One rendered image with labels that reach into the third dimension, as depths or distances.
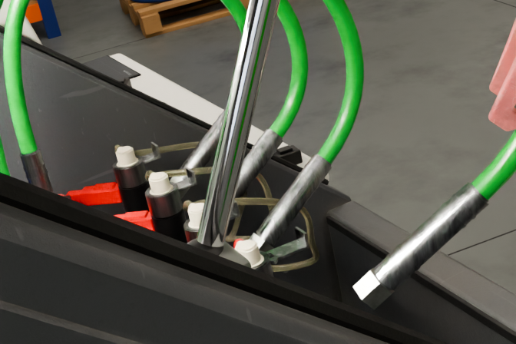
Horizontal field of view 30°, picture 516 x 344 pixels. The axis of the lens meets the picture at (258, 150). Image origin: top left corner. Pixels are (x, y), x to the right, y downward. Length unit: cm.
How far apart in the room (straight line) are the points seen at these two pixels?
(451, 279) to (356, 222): 16
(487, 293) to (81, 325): 70
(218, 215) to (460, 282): 66
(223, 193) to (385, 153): 319
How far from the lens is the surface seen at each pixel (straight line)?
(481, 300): 89
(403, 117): 372
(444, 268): 94
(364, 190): 322
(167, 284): 23
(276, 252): 67
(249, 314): 24
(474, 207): 58
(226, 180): 26
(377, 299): 59
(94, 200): 89
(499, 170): 58
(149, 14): 545
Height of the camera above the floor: 145
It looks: 23 degrees down
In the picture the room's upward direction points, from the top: 12 degrees counter-clockwise
